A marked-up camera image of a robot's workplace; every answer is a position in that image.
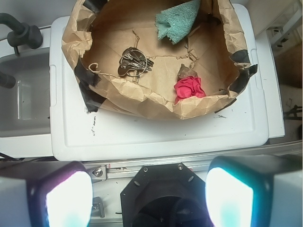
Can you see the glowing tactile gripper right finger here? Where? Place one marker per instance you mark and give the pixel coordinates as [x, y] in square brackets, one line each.
[255, 191]

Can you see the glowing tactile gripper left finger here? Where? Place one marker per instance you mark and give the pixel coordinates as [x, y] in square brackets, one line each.
[45, 194]

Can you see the crumpled red cloth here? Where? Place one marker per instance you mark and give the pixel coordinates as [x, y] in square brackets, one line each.
[188, 87]

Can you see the teal blue woven cloth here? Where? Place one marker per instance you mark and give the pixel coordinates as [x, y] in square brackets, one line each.
[176, 22]

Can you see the white plastic bin lid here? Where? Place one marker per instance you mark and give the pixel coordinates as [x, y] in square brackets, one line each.
[106, 135]

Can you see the small brown rock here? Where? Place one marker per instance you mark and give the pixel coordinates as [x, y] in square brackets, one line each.
[185, 72]

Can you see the brown paper bag tray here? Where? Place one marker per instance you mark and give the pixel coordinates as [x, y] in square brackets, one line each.
[98, 32]

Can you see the bunch of metal keys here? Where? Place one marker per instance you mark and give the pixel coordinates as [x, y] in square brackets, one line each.
[134, 63]

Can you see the aluminium extrusion rail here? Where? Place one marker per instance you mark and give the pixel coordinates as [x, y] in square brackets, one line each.
[197, 163]

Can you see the black octagonal mount plate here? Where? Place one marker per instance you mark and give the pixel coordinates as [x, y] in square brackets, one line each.
[164, 197]

